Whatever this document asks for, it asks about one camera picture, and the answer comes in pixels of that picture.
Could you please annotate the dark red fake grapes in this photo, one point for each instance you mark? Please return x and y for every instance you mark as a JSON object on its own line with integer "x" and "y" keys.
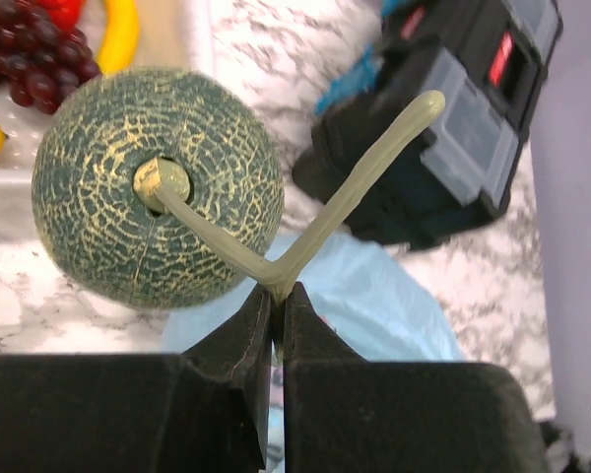
{"x": 41, "y": 64}

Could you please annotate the yellow fake banana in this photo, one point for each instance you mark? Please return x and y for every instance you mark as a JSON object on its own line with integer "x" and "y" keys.
{"x": 121, "y": 37}

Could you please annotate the black plastic toolbox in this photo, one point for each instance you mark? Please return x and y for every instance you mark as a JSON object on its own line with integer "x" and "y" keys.
{"x": 490, "y": 59}

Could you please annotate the light blue plastic bag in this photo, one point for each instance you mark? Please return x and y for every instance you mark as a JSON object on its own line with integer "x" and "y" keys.
{"x": 379, "y": 309}

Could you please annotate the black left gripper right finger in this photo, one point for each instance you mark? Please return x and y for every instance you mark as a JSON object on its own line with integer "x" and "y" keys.
{"x": 346, "y": 414}

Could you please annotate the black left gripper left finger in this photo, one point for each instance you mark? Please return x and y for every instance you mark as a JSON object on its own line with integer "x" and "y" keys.
{"x": 205, "y": 410}

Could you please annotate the green fake avocado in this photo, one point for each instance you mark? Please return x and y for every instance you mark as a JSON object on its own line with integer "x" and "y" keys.
{"x": 182, "y": 225}

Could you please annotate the red fake fruit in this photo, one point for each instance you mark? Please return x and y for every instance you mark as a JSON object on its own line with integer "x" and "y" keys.
{"x": 65, "y": 14}

